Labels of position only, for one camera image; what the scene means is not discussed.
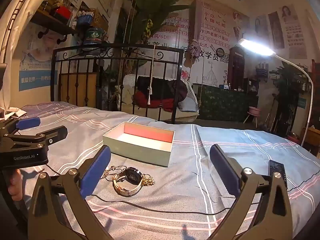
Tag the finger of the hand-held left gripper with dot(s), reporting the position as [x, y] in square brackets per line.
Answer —
[53, 133]
[27, 123]

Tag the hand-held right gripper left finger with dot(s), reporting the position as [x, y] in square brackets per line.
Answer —
[96, 172]

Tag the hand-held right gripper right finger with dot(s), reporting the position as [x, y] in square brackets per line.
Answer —
[223, 172]

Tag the pale green box pink inside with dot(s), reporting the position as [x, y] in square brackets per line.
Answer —
[137, 152]

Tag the person's left hand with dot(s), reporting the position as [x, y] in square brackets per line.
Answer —
[16, 187]

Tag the grey striped bedsheet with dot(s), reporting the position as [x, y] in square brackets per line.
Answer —
[237, 140]

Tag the black remote control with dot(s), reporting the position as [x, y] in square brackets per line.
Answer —
[277, 172]

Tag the green patterned counter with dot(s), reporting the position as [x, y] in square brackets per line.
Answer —
[225, 105]

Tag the pink stool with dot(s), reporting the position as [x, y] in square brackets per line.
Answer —
[253, 111]

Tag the red cloth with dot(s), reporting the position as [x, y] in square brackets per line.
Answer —
[150, 103]

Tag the brown cardboard box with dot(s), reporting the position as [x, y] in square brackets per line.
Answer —
[312, 137]

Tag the green tin can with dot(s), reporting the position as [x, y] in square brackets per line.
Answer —
[93, 36]

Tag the dark wooden cabinet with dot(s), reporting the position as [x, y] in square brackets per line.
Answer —
[236, 67]

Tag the dark clothes pile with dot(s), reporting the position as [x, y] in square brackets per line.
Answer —
[160, 87]

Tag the tall potted plant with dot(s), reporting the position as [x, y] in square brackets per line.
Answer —
[287, 85]

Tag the red box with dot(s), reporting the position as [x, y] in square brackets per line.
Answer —
[61, 12]

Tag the blue basket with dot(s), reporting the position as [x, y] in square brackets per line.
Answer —
[85, 20]

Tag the white gooseneck lamp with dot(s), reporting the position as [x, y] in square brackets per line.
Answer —
[255, 46]

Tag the large green leafy plant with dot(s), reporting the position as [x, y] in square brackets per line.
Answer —
[155, 2]

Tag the blue face wall poster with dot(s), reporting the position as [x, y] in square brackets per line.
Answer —
[37, 55]

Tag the black iron bed frame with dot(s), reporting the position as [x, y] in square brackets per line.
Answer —
[180, 85]

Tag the wooden wall shelf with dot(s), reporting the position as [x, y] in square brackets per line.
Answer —
[53, 25]

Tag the small wall rack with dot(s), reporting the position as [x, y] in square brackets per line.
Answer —
[262, 71]

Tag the large printed wall banner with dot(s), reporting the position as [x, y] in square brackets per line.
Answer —
[220, 32]

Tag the dark portrait wall poster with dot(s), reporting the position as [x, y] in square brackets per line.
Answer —
[276, 30]

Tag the tall portrait wall poster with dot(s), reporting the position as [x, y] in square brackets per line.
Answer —
[293, 30]

